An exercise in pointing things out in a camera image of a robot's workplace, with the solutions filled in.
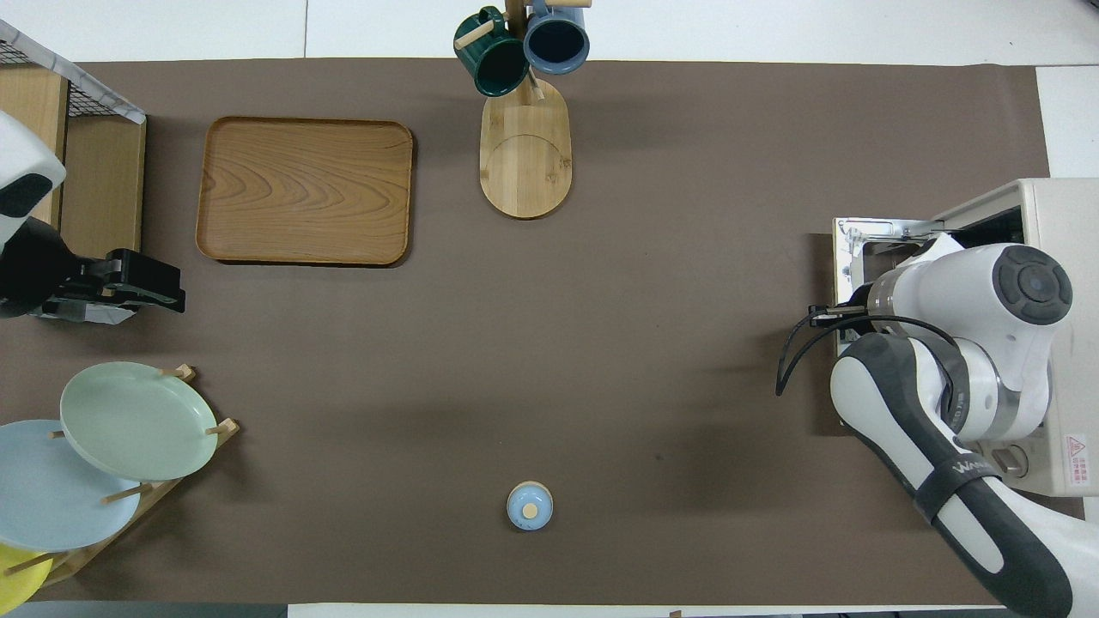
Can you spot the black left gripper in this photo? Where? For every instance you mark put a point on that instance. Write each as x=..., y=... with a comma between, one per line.
x=90, y=287

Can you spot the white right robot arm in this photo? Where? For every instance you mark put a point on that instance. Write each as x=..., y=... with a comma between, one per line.
x=944, y=292

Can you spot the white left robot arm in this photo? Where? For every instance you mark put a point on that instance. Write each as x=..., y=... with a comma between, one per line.
x=26, y=154

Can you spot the silver oven knob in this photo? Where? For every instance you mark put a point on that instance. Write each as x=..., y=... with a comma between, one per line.
x=1015, y=463

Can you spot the beige toaster oven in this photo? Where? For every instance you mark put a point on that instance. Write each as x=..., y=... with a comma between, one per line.
x=1073, y=223

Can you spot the pale green plate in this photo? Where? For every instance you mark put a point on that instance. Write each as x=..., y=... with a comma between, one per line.
x=137, y=421

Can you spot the wooden plate rack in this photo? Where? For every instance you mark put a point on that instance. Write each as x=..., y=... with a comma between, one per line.
x=225, y=429

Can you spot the wooden serving tray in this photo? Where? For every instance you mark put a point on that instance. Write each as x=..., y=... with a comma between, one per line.
x=300, y=189

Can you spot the light blue racked plate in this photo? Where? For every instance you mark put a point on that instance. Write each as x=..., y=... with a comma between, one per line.
x=51, y=498

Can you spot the yellow plate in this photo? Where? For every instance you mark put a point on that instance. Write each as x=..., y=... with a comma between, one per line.
x=17, y=584

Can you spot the wooden mug tree stand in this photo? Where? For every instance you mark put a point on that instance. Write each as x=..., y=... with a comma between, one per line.
x=525, y=163

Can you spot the dark green mug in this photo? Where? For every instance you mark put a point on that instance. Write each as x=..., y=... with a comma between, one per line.
x=494, y=64

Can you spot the small blue lidded jar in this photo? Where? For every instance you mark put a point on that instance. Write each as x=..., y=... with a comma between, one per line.
x=530, y=506

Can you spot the brown table mat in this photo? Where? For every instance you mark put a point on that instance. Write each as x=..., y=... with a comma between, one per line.
x=601, y=343

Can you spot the blue grey mug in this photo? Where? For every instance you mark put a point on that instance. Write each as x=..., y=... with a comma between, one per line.
x=556, y=41

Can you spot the red warning sticker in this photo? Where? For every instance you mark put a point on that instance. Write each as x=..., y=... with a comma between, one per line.
x=1076, y=462

